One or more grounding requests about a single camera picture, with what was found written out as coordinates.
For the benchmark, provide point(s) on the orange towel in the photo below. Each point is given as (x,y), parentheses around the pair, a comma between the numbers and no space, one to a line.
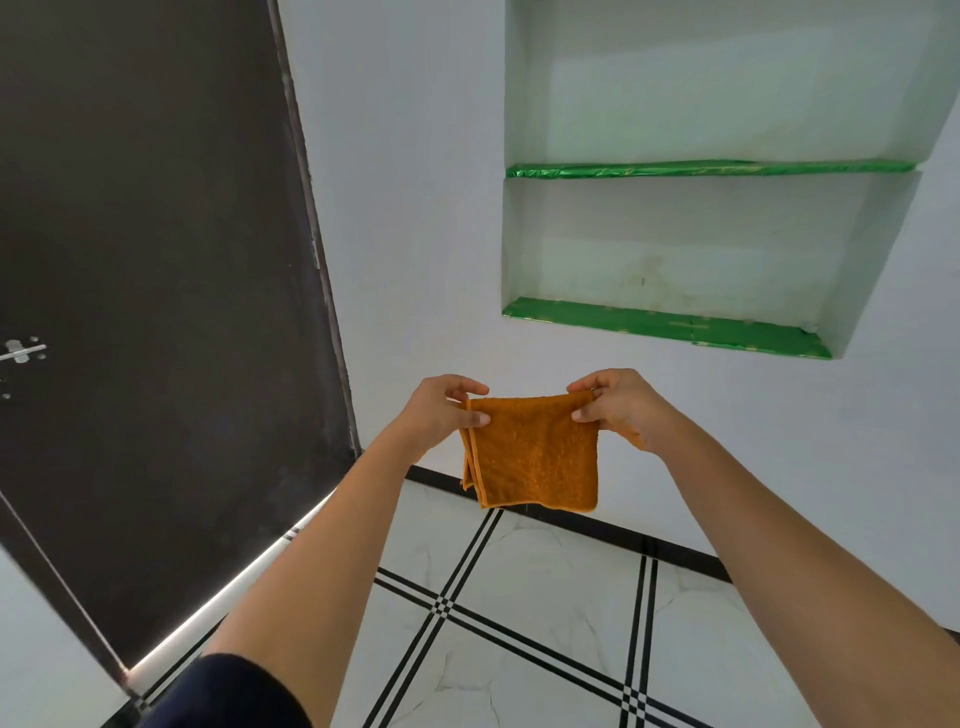
(536,454)

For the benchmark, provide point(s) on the person's left hand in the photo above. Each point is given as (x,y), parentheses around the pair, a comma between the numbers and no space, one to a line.
(431,412)

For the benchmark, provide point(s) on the silver door latch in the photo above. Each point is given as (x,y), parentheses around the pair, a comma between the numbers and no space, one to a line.
(21,352)

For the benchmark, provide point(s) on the green shelf liner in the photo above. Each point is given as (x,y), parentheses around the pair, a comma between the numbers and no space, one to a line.
(712,169)
(667,326)

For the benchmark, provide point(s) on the dark blue sleeve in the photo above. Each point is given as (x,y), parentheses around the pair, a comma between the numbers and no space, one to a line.
(225,694)

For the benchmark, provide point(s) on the dark brown door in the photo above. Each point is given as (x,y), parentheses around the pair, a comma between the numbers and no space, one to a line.
(150,300)

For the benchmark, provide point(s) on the person's left forearm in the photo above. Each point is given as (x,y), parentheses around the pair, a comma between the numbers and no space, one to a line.
(315,562)

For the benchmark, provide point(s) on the person's right forearm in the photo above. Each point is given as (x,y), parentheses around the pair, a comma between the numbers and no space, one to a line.
(802,577)

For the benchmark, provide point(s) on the person's right thumb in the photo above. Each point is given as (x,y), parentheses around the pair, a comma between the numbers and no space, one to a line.
(585,413)

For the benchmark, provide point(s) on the person's left thumb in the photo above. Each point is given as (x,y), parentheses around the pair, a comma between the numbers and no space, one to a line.
(471,418)

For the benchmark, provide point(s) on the person's right hand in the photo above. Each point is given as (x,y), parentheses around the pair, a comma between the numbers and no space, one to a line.
(626,409)

